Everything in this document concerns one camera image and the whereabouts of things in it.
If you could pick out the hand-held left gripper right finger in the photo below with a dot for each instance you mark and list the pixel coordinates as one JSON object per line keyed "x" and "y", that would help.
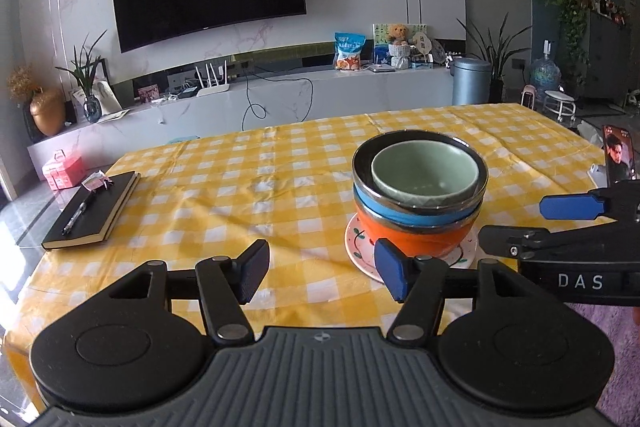
{"x": 392, "y": 272}

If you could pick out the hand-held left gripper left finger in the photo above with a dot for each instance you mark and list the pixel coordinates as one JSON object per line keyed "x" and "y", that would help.
{"x": 252, "y": 274}

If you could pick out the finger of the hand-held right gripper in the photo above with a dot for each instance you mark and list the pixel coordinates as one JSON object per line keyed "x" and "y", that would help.
{"x": 570, "y": 207}
{"x": 510, "y": 239}

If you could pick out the orange steel bowl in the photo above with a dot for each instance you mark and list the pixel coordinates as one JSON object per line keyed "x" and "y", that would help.
{"x": 425, "y": 242}

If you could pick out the white fruit-print plate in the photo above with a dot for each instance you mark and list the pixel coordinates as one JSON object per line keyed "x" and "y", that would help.
{"x": 356, "y": 247}

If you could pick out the blue steel bowl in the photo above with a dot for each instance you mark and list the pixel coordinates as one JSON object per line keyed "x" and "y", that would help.
{"x": 400, "y": 217}

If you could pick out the green ceramic bowl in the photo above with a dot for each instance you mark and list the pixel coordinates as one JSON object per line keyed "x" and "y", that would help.
{"x": 425, "y": 172}

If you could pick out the purple rug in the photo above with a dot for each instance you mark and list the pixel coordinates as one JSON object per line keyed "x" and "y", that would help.
{"x": 605, "y": 332}

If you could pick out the smartphone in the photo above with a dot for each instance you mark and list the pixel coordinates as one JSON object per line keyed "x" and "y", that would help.
{"x": 620, "y": 152}

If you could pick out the yellow checkered tablecloth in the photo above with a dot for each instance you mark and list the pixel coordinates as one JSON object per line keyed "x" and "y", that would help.
{"x": 250, "y": 187}

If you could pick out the white round stool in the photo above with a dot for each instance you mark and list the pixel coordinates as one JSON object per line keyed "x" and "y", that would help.
{"x": 559, "y": 96}

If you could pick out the pink heater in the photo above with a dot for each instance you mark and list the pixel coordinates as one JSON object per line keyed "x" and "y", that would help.
{"x": 529, "y": 99}

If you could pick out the water bottle with pump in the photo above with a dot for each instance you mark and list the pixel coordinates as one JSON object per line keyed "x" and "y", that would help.
{"x": 544, "y": 74}

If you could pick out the long-leaf potted plant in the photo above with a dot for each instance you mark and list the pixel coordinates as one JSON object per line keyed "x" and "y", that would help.
{"x": 495, "y": 92}

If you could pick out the grey sideboard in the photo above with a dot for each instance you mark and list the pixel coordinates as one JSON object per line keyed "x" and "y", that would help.
{"x": 607, "y": 57}

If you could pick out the grey metal trash can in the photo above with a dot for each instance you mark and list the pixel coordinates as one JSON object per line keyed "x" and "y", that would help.
{"x": 470, "y": 84}

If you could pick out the black notebook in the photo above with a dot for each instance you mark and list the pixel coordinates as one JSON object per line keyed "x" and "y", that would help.
{"x": 100, "y": 212}

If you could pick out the white marble TV cabinet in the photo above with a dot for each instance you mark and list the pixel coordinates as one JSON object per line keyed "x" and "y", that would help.
{"x": 300, "y": 102}

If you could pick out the pink folded paper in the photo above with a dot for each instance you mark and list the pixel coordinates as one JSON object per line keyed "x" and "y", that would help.
{"x": 95, "y": 181}

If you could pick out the black pen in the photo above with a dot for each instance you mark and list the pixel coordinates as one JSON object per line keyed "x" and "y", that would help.
{"x": 77, "y": 214}

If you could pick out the white router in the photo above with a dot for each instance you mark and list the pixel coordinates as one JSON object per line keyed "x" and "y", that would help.
{"x": 214, "y": 90}

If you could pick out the small black box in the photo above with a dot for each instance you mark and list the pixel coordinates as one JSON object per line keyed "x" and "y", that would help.
{"x": 189, "y": 93}

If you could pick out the teal tin box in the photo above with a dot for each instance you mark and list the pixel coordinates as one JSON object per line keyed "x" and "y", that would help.
{"x": 422, "y": 65}

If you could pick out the hanging green plant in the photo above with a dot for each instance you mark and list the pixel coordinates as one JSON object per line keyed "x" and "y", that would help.
{"x": 575, "y": 7}

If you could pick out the white booklet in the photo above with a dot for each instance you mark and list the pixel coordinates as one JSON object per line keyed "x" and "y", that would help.
{"x": 114, "y": 116}

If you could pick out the white knit pot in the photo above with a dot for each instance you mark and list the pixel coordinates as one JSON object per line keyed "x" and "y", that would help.
{"x": 400, "y": 57}

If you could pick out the round paper fan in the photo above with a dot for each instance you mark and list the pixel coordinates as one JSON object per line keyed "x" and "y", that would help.
{"x": 421, "y": 42}

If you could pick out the pink box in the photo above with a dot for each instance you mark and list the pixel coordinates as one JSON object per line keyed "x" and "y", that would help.
{"x": 62, "y": 169}

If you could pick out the blue printed box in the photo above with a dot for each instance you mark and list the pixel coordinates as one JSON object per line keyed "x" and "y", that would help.
{"x": 381, "y": 53}

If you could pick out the blue snack bag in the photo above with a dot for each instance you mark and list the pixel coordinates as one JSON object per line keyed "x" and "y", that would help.
{"x": 348, "y": 52}

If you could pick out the white tote bag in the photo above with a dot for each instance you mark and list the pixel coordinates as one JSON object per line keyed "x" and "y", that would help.
{"x": 107, "y": 97}

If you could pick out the green plant in blue vase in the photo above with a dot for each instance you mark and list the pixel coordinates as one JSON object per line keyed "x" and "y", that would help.
{"x": 92, "y": 109}

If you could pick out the brown teddy bear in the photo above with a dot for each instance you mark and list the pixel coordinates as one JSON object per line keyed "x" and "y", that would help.
{"x": 398, "y": 32}

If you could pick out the bronze vase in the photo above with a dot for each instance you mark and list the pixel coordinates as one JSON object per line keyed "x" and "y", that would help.
{"x": 47, "y": 114}

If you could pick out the dried flowers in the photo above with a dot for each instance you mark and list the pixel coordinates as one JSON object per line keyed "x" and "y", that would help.
{"x": 22, "y": 82}

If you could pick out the dark wall socket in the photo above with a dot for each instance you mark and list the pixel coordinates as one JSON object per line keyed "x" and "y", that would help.
{"x": 519, "y": 64}

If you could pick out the pink photo frame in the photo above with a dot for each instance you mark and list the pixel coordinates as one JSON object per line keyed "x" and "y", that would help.
{"x": 148, "y": 93}

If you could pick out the wall-mounted television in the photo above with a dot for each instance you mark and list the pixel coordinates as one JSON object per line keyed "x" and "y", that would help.
{"x": 210, "y": 14}

